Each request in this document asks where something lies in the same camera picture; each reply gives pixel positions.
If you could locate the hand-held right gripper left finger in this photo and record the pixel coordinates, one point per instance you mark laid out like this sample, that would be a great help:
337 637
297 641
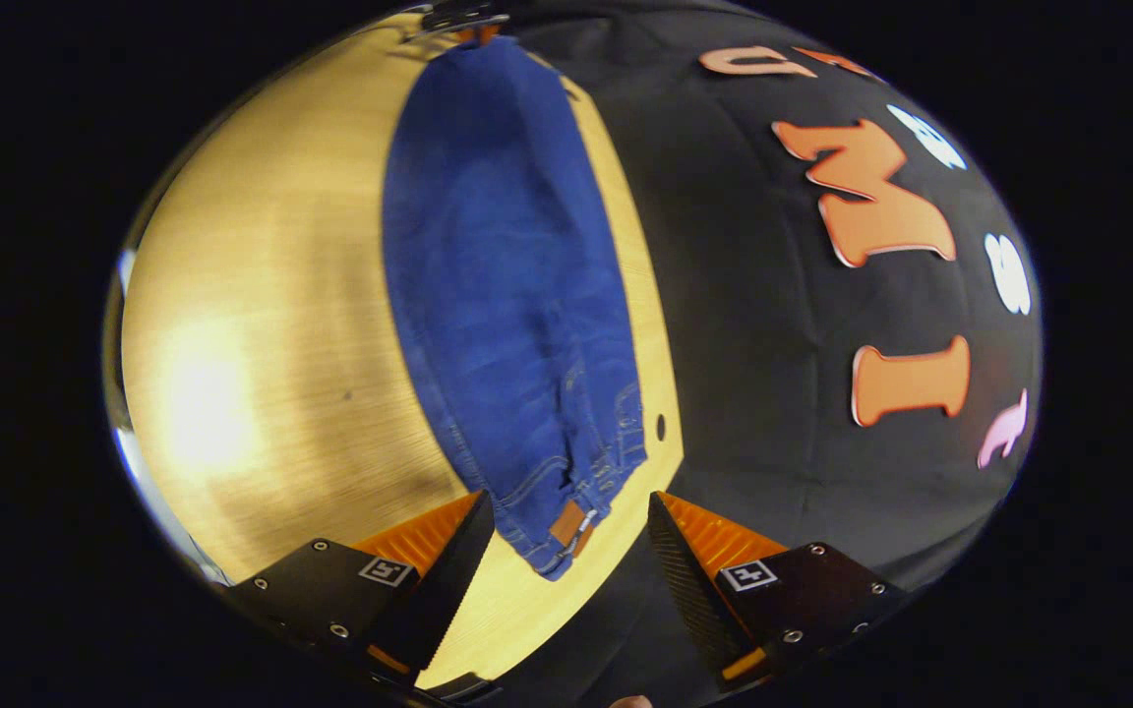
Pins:
448 580

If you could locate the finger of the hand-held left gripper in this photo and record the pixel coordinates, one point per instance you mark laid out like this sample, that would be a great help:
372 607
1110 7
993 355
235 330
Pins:
458 17

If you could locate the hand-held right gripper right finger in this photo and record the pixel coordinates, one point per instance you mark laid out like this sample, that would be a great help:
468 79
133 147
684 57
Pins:
689 580

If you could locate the blue denim jeans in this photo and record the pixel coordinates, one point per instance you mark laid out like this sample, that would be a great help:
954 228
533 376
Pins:
498 275

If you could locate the black backdrop cloth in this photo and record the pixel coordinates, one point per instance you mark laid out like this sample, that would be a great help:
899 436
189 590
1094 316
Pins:
753 324

